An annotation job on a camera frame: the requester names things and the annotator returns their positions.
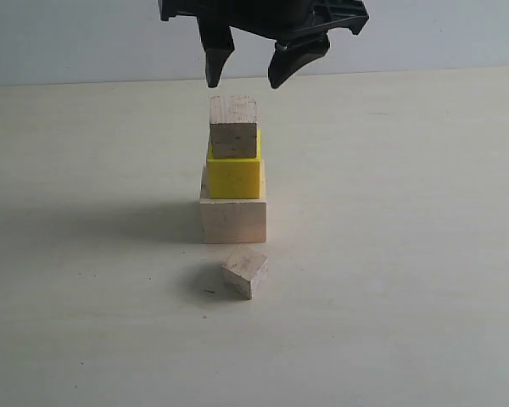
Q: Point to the small wooden cube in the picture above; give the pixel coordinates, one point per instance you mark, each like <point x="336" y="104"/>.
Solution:
<point x="244" y="270"/>

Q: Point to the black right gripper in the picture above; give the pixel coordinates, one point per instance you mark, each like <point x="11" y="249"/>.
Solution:
<point x="299" y="29"/>

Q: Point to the large pale wooden cube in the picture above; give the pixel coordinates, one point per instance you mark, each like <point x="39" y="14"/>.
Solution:
<point x="233" y="221"/>

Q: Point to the yellow cube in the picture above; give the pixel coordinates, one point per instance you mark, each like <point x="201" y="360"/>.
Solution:
<point x="235" y="178"/>

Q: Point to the medium wooden cube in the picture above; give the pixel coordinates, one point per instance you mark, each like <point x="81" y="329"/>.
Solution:
<point x="233" y="127"/>

